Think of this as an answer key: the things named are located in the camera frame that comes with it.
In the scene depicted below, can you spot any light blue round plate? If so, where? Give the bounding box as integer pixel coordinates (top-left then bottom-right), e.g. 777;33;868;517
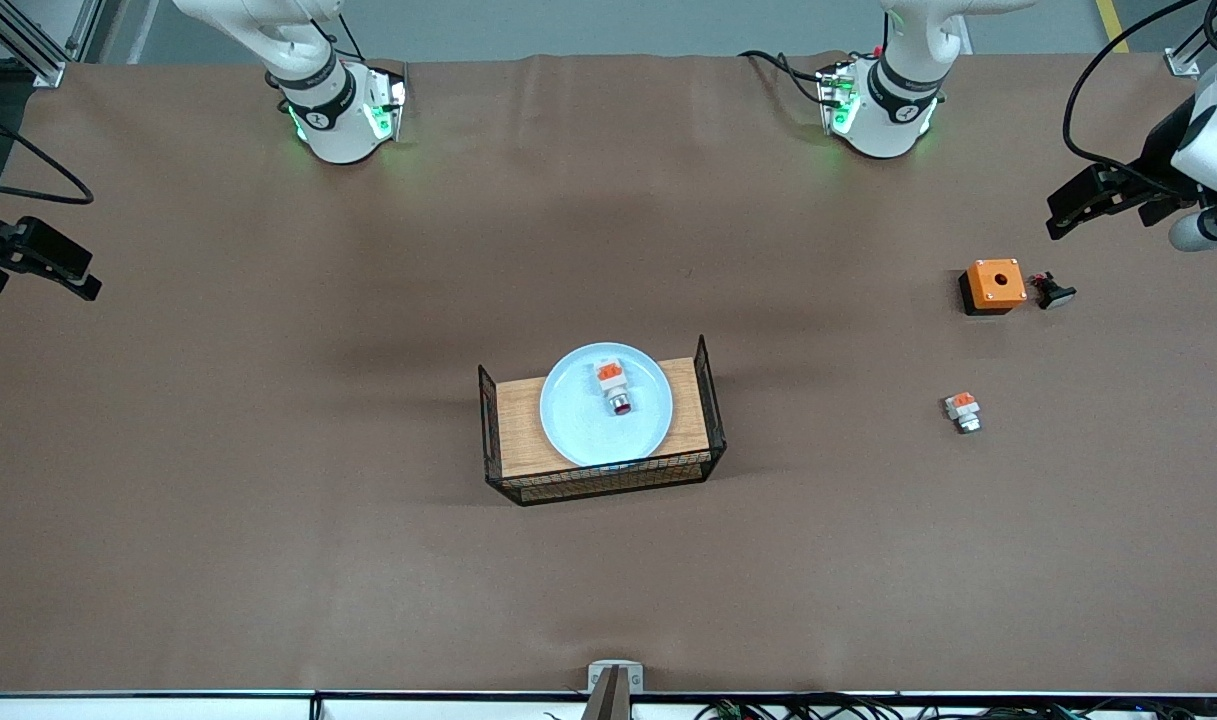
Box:
540;342;674;469

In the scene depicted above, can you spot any red lens push button switch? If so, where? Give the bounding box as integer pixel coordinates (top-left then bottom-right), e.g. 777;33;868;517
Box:
595;360;636;417

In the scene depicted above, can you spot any black push button head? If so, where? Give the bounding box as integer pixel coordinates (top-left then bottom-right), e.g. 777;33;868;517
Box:
1028;270;1077;311

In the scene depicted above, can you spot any brown table cover sheet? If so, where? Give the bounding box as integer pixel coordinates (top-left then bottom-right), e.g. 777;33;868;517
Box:
0;50;1217;696

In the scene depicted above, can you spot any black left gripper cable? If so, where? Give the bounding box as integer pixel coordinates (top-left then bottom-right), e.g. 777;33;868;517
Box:
1063;0;1217;193

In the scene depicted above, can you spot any aluminium frame strut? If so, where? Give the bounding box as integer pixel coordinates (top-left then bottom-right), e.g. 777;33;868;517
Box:
1163;0;1217;79
0;0;104;89

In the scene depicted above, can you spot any orange button enclosure box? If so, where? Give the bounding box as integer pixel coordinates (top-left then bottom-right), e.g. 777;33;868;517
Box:
958;258;1029;317

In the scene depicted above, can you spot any black left arm base cable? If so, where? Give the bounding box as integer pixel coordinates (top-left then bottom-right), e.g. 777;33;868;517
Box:
738;48;831;107

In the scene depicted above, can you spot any white table edge rail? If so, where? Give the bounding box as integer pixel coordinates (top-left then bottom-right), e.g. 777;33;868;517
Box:
0;692;1217;720

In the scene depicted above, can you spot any black wire wooden top rack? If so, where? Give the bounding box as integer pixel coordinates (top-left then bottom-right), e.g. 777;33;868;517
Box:
478;335;727;507

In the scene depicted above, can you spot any black cable bundle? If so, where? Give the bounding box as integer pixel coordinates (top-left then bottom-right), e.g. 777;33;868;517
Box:
543;695;1217;720

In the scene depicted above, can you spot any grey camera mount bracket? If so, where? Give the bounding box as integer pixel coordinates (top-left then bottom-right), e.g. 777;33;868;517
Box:
588;660;644;720

